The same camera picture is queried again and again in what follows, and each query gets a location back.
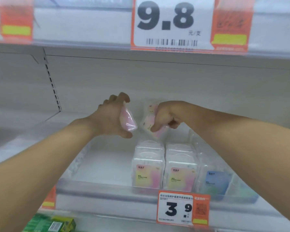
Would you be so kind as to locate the person's right hand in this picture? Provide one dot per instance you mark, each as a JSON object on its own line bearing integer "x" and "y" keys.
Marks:
{"x": 171, "y": 113}

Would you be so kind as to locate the person's left hand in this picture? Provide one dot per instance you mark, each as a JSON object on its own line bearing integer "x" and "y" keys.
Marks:
{"x": 106, "y": 120}

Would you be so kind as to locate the pink label small box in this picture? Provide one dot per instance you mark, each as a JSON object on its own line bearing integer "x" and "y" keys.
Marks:
{"x": 128, "y": 120}
{"x": 147, "y": 123}

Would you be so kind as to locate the pile of teal small boxes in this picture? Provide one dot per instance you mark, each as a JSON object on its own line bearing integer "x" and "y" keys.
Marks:
{"x": 217, "y": 183}

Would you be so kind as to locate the person's left forearm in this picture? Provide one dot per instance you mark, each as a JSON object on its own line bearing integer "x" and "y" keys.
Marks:
{"x": 26, "y": 178}

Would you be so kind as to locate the person's right forearm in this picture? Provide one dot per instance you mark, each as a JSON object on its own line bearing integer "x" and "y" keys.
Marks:
{"x": 251, "y": 147}

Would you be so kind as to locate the green yellow toothpaste box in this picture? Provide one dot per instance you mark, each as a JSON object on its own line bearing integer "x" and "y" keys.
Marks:
{"x": 43, "y": 224}

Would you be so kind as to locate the orange white price tag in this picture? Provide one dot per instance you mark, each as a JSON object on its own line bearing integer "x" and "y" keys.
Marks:
{"x": 171, "y": 21}
{"x": 14, "y": 21}
{"x": 49, "y": 200}
{"x": 171, "y": 210}

